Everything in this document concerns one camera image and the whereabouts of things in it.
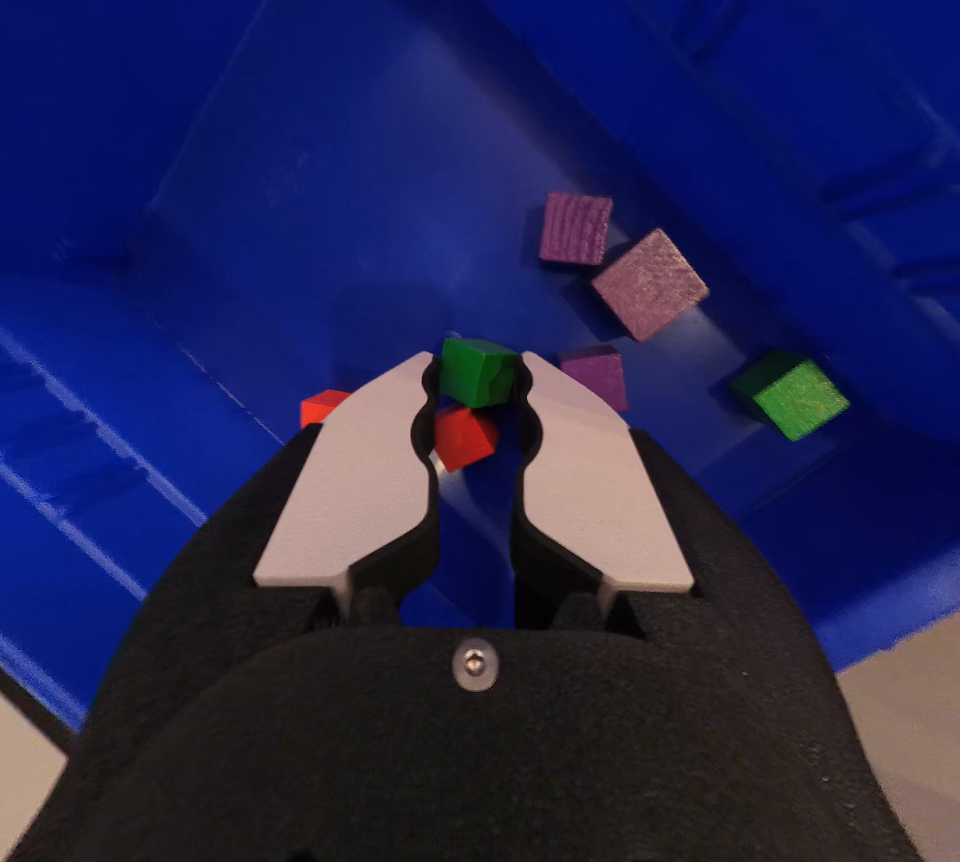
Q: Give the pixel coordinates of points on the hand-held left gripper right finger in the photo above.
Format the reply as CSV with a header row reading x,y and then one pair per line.
x,y
604,502

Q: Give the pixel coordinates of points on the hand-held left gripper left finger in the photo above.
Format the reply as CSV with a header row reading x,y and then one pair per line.
x,y
349,495

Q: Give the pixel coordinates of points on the red wooden cube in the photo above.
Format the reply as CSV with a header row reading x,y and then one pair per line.
x,y
466,438
324,408

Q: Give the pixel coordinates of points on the green wooden cube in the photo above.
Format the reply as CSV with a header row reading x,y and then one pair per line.
x,y
474,371
799,401

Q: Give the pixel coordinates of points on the purple wooden cube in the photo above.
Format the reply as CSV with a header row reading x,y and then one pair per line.
x,y
598,376
575,229
649,285

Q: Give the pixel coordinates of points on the blue plastic bin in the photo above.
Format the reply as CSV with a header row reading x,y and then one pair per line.
x,y
300,127

